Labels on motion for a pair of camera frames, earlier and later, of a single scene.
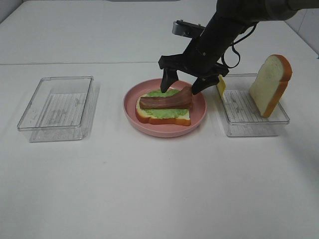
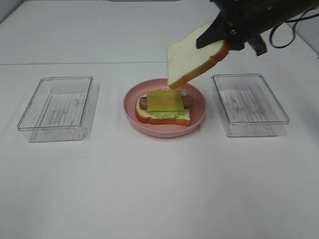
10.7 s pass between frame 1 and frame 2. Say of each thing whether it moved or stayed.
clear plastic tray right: stayed
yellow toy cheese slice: moved
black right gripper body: moved
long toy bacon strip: moved
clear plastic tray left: stayed
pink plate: stayed
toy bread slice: stayed
